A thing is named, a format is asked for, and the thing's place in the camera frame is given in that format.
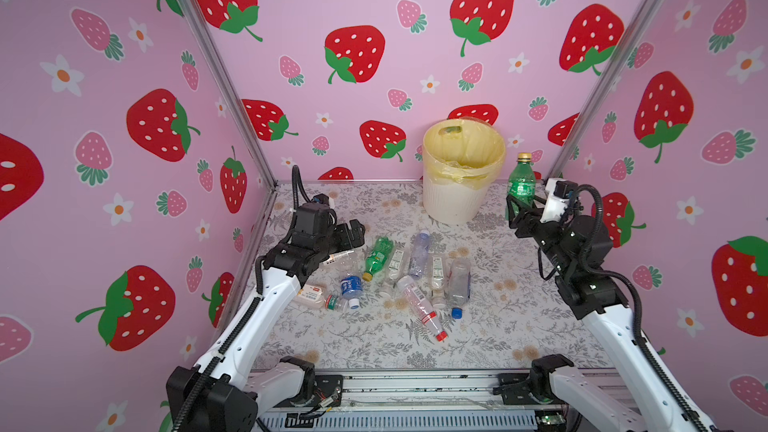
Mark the clear bottle green white label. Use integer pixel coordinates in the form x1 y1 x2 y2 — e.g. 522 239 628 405
430 254 446 310

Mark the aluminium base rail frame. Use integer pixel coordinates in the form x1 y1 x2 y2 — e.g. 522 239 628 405
245 367 607 432

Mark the white bin with yellow liner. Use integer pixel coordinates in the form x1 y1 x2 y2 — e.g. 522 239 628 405
422 119 506 225

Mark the clear bottle red cap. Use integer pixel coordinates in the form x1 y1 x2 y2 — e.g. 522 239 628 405
396 275 448 342

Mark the clear bottle orange label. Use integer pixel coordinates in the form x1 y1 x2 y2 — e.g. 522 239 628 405
323 249 359 271

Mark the clear bluish bottle upright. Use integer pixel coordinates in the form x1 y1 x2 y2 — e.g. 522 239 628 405
408 230 431 278

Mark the clear bottle blue cap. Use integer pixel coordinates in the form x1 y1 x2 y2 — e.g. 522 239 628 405
446 258 471 320

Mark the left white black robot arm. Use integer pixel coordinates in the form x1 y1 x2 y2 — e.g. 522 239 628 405
166 201 365 431

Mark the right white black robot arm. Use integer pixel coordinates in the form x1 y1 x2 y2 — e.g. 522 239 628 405
494 185 716 431

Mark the clear bottle green red label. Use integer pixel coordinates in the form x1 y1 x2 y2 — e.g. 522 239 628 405
293 284 345 312

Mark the green bottle yellow cap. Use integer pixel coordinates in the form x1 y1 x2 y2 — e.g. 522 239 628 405
362 236 394 282
508 152 536 207

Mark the small bottle blue label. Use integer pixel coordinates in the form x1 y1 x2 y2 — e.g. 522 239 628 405
340 274 363 310

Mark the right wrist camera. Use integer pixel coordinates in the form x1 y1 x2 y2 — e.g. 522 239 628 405
540 178 579 223

